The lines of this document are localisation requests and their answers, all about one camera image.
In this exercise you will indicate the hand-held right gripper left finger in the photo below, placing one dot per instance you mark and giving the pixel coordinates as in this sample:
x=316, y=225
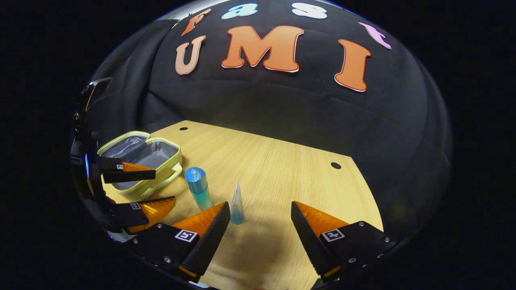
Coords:
x=209, y=245

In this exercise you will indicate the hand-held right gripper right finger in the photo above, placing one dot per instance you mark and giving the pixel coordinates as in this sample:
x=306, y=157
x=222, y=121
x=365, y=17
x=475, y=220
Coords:
x=310, y=245

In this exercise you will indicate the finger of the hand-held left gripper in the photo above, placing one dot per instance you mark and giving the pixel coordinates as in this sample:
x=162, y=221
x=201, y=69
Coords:
x=129, y=175
x=137, y=215

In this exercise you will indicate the pale yellow suitcase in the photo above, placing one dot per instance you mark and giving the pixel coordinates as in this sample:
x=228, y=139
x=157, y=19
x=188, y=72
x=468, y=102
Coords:
x=157, y=155

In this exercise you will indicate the blue skin care tube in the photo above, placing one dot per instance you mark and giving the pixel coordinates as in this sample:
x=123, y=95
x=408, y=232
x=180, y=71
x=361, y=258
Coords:
x=237, y=209

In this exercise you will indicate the blue skin care bottle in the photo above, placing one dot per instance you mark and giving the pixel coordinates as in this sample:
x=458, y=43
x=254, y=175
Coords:
x=197, y=183

